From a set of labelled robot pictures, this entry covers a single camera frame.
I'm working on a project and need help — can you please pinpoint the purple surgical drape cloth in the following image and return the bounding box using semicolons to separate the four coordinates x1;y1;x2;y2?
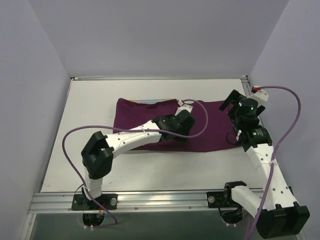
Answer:
113;98;241;153

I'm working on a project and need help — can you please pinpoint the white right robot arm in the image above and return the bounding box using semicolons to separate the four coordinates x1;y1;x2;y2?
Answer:
219;87;310;239

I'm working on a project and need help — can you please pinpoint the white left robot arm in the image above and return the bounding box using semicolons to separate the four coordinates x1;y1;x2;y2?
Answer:
81;110;195;210

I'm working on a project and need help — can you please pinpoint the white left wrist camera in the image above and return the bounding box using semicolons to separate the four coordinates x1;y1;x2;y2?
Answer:
174;100;193;116

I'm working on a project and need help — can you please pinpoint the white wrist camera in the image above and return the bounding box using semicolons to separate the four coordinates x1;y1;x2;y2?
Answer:
248;85;269;106
174;100;193;116

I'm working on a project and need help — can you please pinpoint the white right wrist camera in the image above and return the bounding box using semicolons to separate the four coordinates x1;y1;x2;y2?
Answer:
248;85;269;106

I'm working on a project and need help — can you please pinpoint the wire mesh instrument tray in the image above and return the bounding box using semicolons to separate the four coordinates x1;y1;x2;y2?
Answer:
129;98;172;104

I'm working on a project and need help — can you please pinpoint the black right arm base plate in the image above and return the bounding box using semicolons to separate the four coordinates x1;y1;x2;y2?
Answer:
206;191;242;209

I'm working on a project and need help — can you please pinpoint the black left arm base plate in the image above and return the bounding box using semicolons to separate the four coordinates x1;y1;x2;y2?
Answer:
71;192;118;211

